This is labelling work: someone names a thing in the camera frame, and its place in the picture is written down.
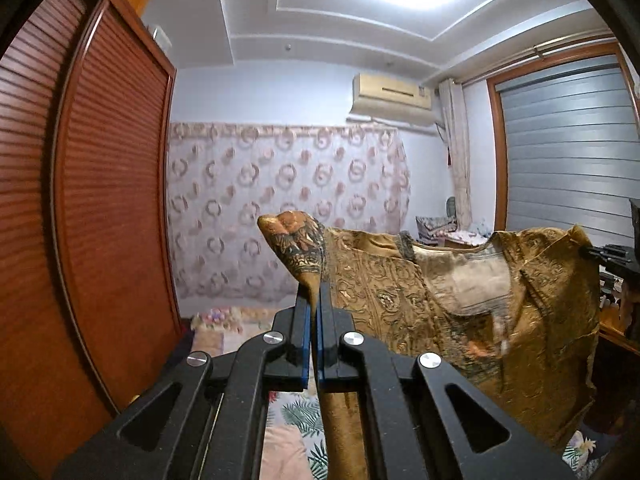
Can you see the pink ring-pattern wall curtain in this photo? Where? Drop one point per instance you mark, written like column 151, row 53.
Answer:
column 222, row 177

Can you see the golden brown patterned shirt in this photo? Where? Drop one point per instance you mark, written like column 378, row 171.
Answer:
column 516, row 316

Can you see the beige wall air conditioner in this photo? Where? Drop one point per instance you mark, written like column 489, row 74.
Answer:
column 391, row 99

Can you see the grey window roller blind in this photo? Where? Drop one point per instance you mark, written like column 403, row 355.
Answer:
column 572, row 149

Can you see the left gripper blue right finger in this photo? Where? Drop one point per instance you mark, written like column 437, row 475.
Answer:
column 333, row 374

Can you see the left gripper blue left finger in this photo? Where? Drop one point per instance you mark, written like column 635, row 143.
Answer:
column 289, row 369

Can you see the beige tied window curtain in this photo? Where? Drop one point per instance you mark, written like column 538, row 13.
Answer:
column 457, row 131

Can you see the floral bedspread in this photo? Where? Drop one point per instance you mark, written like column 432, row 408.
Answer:
column 223, row 330

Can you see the palm leaf print cloth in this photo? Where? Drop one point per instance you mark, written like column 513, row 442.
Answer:
column 294, row 444

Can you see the red-brown louvered wardrobe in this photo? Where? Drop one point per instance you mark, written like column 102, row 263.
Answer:
column 88, row 311

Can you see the brown wooden sideboard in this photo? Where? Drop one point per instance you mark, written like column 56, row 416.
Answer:
column 613, row 325

